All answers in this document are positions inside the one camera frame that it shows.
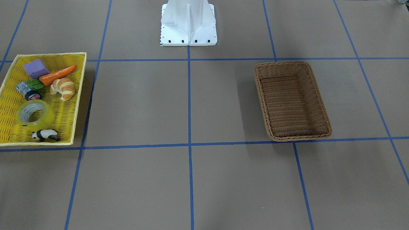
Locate white camera stand post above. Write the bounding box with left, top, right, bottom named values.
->
left=160, top=0, right=218, bottom=46

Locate yellow plastic basket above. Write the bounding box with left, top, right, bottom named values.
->
left=0, top=52, right=87, bottom=146

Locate small black-lidded jar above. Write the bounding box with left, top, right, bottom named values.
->
left=16, top=81, right=42, bottom=101

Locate toy croissant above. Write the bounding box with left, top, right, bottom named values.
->
left=50, top=77, right=75, bottom=102

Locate panda figurine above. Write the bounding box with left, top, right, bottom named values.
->
left=32, top=129, right=60, bottom=142

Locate brown wicker basket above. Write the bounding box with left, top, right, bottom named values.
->
left=254, top=61, right=333, bottom=142

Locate toy carrot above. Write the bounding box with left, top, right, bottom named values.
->
left=26, top=65, right=77, bottom=90

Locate purple foam block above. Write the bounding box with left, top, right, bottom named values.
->
left=23, top=59, right=50, bottom=80

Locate yellow tape roll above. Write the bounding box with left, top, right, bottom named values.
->
left=15, top=99, right=56, bottom=131

